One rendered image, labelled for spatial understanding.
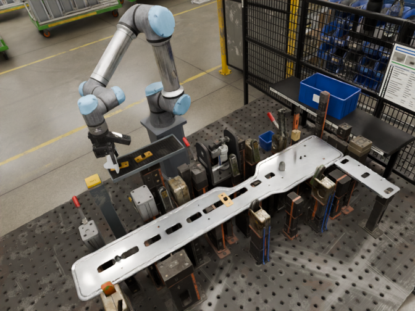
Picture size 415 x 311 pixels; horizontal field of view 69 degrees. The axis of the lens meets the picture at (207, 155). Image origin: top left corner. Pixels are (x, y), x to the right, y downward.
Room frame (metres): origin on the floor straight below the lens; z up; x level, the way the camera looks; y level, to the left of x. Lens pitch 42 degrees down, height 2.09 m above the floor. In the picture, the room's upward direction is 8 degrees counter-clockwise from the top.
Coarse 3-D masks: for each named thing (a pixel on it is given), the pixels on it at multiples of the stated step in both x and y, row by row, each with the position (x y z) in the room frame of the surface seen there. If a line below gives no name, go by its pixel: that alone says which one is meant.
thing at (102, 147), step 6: (108, 132) 1.05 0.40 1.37; (90, 138) 1.03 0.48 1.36; (96, 138) 1.04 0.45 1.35; (102, 138) 1.04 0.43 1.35; (96, 144) 1.03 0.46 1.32; (102, 144) 1.04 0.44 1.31; (108, 144) 1.03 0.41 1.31; (96, 150) 1.01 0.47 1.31; (102, 150) 1.02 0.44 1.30; (108, 150) 1.02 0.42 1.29; (114, 150) 1.04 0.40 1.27; (96, 156) 1.01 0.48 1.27; (102, 156) 1.02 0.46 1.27
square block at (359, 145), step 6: (354, 138) 1.14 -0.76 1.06; (360, 138) 1.13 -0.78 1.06; (348, 144) 1.13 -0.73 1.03; (354, 144) 1.10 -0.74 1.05; (360, 144) 1.09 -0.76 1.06; (366, 144) 1.08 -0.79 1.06; (348, 150) 1.12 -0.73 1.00; (354, 150) 1.09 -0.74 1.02; (360, 150) 1.07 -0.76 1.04; (366, 150) 1.07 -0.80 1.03; (354, 156) 1.08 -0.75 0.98; (360, 156) 1.06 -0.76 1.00; (366, 156) 1.09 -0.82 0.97; (360, 162) 1.07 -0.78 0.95; (354, 186) 1.08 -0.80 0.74
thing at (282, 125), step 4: (280, 112) 1.24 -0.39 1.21; (284, 112) 1.24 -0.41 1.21; (280, 116) 1.23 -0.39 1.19; (284, 116) 1.22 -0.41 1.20; (280, 120) 1.23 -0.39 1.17; (284, 120) 1.25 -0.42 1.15; (280, 124) 1.23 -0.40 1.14; (284, 124) 1.24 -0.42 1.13; (280, 128) 1.23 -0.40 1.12; (284, 128) 1.24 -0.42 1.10; (280, 132) 1.22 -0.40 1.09; (284, 132) 1.24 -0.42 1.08
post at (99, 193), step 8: (96, 192) 0.96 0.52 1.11; (104, 192) 0.97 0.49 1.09; (96, 200) 0.95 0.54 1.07; (104, 200) 0.96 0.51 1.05; (104, 208) 0.96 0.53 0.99; (112, 208) 0.97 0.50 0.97; (104, 216) 0.95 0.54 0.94; (112, 216) 0.97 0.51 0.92; (112, 224) 0.96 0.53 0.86; (120, 224) 0.97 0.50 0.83; (120, 232) 0.97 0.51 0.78
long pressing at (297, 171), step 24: (312, 144) 1.20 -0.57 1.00; (264, 168) 1.07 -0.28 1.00; (288, 168) 1.05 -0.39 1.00; (312, 168) 1.02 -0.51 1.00; (216, 192) 0.96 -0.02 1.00; (264, 192) 0.92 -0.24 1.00; (168, 216) 0.85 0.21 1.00; (216, 216) 0.82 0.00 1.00; (120, 240) 0.76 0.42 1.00; (144, 240) 0.74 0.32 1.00; (168, 240) 0.73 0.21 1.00; (192, 240) 0.72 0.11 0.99; (96, 264) 0.66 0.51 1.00; (120, 264) 0.65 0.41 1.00; (144, 264) 0.63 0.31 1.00; (96, 288) 0.56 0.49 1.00
